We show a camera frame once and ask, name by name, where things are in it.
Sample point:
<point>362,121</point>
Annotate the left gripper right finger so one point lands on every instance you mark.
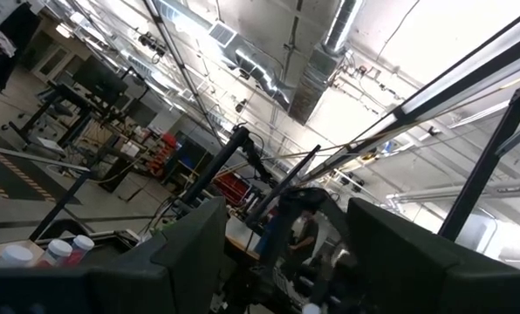
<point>399,270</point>

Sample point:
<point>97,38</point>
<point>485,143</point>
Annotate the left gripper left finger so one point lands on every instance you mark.
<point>177,279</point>

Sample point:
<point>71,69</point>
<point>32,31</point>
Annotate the pink pill bottle white cap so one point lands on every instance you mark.
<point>311,309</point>

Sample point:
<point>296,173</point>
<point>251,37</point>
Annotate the blue pill bottle red pills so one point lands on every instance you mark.
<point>84,242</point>
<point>59,248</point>

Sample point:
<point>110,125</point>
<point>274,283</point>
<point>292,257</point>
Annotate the blue pill bottle white pills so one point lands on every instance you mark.
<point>13,255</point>

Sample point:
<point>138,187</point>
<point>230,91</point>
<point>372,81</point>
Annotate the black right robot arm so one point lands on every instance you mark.
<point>273,235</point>

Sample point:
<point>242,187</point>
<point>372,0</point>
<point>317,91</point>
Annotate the person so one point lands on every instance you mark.
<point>305,235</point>

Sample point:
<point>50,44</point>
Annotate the red box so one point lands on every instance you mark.
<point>234,189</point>

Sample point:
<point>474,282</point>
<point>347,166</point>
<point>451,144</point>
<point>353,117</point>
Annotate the black stand pole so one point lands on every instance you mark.
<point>214,168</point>

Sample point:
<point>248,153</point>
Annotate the red parts bins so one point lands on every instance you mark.
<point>164,152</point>

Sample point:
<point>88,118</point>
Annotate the black mat striped border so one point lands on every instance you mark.
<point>7,179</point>

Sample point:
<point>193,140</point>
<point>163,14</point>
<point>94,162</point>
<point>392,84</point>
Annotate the black monitor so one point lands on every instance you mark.
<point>98,80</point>

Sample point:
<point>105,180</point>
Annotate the black aluminium station frame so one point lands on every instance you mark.
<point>484,174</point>

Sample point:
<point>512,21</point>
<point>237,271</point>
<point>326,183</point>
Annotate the silver ceiling ventilation duct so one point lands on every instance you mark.
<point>316,74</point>

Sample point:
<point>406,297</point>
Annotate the black ceiling camera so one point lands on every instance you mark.
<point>152,43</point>

